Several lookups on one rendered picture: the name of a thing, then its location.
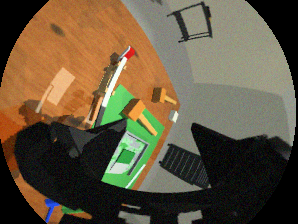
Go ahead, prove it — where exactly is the green rectangular mat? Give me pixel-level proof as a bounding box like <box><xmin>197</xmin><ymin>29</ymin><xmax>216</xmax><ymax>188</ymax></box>
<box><xmin>101</xmin><ymin>84</ymin><xmax>165</xmax><ymax>189</ymax></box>

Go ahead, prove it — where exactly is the red and grey putter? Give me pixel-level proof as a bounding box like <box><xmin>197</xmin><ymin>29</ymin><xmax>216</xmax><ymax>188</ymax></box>
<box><xmin>94</xmin><ymin>45</ymin><xmax>134</xmax><ymax>127</ymax></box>

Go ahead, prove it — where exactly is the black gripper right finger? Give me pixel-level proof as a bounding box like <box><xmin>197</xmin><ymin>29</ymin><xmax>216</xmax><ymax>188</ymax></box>
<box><xmin>190</xmin><ymin>123</ymin><xmax>267</xmax><ymax>188</ymax></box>

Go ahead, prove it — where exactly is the white cube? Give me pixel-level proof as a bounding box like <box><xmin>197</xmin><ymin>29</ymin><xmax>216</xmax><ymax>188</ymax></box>
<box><xmin>168</xmin><ymin>111</ymin><xmax>178</xmax><ymax>121</ymax></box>

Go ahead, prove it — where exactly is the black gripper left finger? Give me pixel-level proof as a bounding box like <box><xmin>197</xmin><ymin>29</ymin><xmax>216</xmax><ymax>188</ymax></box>
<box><xmin>51</xmin><ymin>119</ymin><xmax>128</xmax><ymax>180</ymax></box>

